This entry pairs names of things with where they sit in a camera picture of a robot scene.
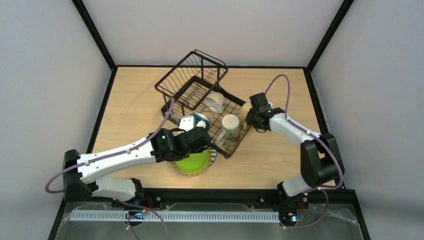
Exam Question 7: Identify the beige mug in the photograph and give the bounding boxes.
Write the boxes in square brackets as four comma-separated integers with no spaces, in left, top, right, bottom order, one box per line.
[215,114,241,147]

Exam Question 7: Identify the blue striped white plate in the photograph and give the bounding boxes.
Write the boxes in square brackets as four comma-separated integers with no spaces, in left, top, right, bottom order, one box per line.
[209,148,218,165]

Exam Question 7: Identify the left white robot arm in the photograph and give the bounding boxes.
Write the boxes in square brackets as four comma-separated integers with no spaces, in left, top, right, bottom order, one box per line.
[63,126,212,202]

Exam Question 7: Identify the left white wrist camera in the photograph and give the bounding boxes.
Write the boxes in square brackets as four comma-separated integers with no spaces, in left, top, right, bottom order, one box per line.
[178,115,197,131]

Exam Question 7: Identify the teal patterned white bowl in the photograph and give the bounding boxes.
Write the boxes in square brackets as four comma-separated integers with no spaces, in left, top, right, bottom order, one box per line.
[190,112,211,130]

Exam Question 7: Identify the green plate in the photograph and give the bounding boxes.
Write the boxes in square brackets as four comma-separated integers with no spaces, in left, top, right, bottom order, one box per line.
[171,149,211,177]

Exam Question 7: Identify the white slotted cable duct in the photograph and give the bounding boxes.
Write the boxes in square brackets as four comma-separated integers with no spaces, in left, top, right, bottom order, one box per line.
[69,210,280,223]

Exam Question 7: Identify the plain white bowl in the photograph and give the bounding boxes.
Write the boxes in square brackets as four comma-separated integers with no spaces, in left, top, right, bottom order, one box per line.
[203,91,226,114]

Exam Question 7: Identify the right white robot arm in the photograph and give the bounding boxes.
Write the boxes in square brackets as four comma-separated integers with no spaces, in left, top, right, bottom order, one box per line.
[245,92,345,206]

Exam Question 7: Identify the black wire dish rack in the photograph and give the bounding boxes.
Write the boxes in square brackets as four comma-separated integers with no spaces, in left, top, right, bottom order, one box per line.
[154,49,245,141]

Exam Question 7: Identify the yellow mug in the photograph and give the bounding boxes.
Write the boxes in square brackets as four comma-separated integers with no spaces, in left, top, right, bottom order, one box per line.
[238,102,252,130]

